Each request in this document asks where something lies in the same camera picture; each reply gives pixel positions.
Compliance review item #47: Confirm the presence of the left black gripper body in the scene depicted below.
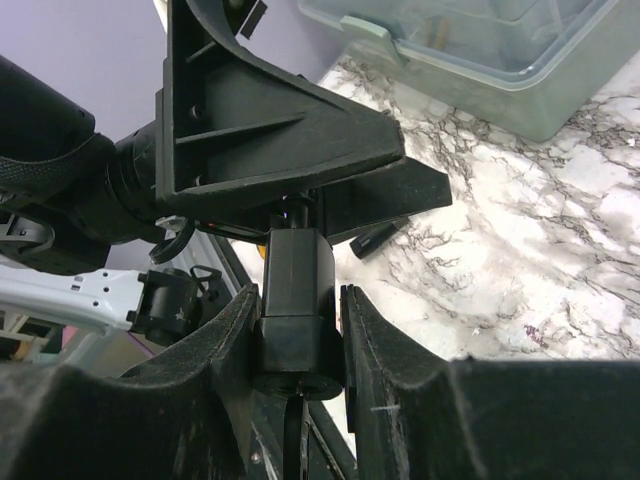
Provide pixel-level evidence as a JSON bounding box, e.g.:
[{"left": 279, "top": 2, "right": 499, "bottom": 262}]
[{"left": 1, "top": 58, "right": 166, "bottom": 275}]

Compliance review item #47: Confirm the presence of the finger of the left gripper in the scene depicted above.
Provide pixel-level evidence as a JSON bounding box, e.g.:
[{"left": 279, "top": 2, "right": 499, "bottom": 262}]
[
  {"left": 156, "top": 1, "right": 404, "bottom": 215},
  {"left": 313, "top": 157, "right": 452, "bottom": 245}
]

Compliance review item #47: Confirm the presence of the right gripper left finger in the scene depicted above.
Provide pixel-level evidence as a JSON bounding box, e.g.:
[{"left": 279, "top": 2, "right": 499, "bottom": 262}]
[{"left": 1, "top": 285, "right": 258, "bottom": 479}]

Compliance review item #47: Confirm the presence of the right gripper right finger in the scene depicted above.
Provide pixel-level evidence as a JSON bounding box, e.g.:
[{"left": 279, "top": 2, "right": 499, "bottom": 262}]
[{"left": 340, "top": 285, "right": 639, "bottom": 479}]

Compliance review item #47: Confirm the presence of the black padlock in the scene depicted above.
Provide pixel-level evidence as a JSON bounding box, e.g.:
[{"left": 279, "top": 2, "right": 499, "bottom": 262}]
[{"left": 251, "top": 192, "right": 345, "bottom": 400}]

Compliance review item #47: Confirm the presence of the black head key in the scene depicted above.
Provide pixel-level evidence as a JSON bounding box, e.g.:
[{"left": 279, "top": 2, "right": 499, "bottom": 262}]
[{"left": 283, "top": 396, "right": 311, "bottom": 480}]

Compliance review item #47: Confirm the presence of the black socket tool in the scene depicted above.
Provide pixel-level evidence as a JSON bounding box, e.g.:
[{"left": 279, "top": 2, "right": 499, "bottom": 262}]
[{"left": 349, "top": 218, "right": 409, "bottom": 259}]

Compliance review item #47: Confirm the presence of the green translucent plastic toolbox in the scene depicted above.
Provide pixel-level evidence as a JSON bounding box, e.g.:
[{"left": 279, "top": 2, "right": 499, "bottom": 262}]
[{"left": 299, "top": 0, "right": 639, "bottom": 141}]

